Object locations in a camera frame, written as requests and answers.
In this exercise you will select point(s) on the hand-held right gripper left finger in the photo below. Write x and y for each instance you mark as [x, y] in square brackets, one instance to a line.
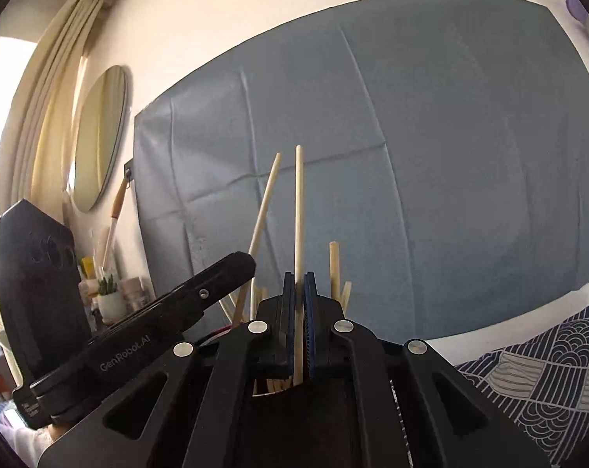
[290, 331]

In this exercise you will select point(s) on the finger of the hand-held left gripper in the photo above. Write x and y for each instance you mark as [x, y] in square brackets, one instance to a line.
[211, 282]

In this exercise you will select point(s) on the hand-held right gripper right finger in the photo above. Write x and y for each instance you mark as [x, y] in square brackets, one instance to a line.
[310, 331]

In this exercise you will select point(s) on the black cylindrical utensil holder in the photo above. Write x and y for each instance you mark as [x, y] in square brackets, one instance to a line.
[299, 424]

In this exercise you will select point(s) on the bundle of wooden chopsticks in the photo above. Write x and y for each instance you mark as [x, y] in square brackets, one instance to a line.
[265, 204]

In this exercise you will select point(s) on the long wooden chopstick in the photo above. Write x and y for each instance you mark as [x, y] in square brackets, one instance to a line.
[298, 214]

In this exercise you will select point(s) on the small potted succulent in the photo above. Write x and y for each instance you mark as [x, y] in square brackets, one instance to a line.
[110, 300]

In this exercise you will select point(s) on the beige cosmetic bottles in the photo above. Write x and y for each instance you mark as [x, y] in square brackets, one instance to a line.
[137, 292]

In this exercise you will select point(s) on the cream curtain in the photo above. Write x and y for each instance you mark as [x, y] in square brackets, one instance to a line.
[55, 107]

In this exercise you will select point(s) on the blue-grey hanging cloth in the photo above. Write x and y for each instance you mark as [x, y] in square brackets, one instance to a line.
[421, 180]

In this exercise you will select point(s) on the blue patterned patchwork blanket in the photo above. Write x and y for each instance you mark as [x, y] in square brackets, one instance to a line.
[543, 380]

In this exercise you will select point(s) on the round wall mirror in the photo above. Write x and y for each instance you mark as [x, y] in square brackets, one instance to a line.
[99, 141]

